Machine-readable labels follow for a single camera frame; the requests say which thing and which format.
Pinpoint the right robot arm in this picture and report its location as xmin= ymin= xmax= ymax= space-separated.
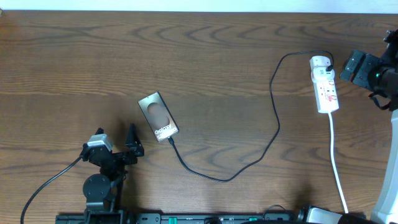
xmin=297 ymin=30 xmax=397 ymax=224

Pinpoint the white USB charger adapter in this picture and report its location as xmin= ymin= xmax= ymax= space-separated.
xmin=310 ymin=55 xmax=331 ymax=70

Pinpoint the white power strip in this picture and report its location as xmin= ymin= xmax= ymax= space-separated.
xmin=311 ymin=67 xmax=339 ymax=114

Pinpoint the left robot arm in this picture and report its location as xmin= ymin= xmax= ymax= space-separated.
xmin=80 ymin=123 xmax=144 ymax=223

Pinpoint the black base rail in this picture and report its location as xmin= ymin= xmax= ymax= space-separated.
xmin=55 ymin=213 xmax=305 ymax=224

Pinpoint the black USB charging cable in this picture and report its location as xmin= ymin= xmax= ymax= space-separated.
xmin=167 ymin=49 xmax=335 ymax=183

